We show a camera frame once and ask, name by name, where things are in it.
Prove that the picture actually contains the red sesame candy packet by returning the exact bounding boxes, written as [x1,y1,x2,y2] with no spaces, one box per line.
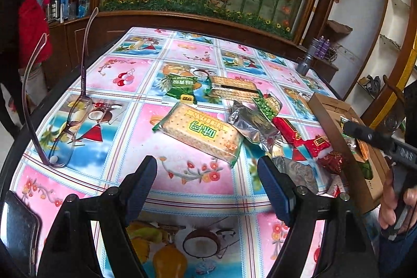
[272,116,305,147]

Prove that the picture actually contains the person's right hand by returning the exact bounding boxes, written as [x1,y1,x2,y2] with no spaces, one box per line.
[378,172,417,233]

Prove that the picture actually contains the orange cracker packet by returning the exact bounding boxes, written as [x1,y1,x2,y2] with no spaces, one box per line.
[356,139,370,162]

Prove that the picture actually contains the brown cardboard box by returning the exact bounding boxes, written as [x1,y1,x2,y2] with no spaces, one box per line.
[308,93,389,214]

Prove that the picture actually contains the dark red foil snack packet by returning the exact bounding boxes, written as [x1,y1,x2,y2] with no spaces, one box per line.
[317,151,345,175]

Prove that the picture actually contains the black smartphone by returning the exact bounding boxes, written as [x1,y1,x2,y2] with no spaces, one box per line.
[1,190,40,277]

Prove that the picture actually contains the small red candy packet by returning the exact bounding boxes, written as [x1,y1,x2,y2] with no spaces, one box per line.
[303,135,331,158]

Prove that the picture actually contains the grey metal flashlight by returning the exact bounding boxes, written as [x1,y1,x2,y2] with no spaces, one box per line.
[296,38,321,76]

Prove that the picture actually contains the purple-framed eyeglasses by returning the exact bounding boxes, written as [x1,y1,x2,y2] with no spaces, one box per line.
[21,6,99,168]

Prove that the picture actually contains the purple spray bottles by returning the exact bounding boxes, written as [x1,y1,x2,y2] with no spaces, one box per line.
[315,36,330,59]

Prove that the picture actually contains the green pea snack packet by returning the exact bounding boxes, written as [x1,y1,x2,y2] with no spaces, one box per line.
[252,93,283,121]

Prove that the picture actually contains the silver foil packet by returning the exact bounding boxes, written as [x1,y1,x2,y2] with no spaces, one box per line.
[228,101,279,153]

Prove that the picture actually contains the wafer biscuit packet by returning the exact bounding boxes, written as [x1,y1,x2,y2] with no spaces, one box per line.
[206,76,261,102]

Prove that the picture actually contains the large green cracker packet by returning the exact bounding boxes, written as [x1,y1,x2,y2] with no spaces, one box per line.
[153,102,243,167]

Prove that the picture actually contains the floral fruit-print tablecloth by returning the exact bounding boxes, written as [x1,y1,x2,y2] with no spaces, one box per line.
[10,28,332,277]

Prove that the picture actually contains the green chip packet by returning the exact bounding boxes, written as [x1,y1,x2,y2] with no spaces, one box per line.
[163,73,197,104]

